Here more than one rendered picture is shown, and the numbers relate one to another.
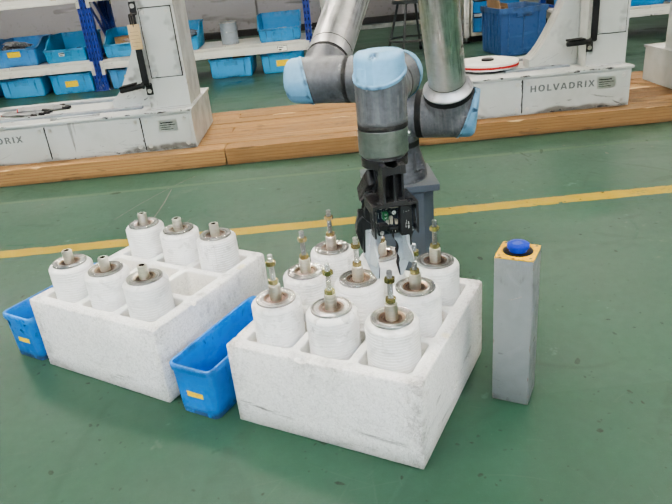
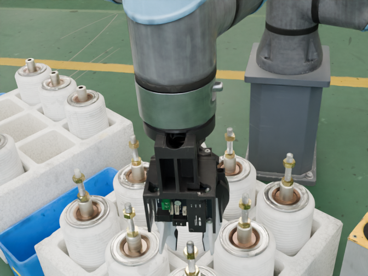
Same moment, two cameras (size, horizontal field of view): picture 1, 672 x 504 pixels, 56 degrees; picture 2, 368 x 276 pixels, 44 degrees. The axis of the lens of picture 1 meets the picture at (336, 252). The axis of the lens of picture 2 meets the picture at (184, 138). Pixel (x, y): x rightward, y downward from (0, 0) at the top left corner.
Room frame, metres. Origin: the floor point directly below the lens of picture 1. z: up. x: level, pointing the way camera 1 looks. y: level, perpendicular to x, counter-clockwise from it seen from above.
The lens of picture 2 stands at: (0.57, -0.19, 0.78)
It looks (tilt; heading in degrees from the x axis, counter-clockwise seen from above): 35 degrees down; 16
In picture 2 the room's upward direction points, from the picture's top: 4 degrees counter-clockwise
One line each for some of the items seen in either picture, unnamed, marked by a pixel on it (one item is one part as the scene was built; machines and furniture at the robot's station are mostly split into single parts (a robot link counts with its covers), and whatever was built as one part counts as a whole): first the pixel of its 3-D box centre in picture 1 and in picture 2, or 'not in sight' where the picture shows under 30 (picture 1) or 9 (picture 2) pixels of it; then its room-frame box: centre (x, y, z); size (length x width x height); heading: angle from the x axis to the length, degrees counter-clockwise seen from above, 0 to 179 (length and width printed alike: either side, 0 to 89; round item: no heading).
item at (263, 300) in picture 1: (275, 298); (87, 211); (1.06, 0.12, 0.25); 0.08 x 0.08 x 0.01
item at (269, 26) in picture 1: (280, 25); not in sight; (5.87, 0.29, 0.36); 0.50 x 0.38 x 0.21; 0
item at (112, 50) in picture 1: (131, 40); not in sight; (5.88, 1.61, 0.36); 0.50 x 0.38 x 0.21; 0
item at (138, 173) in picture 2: (305, 265); (137, 170); (1.16, 0.07, 0.26); 0.02 x 0.02 x 0.03
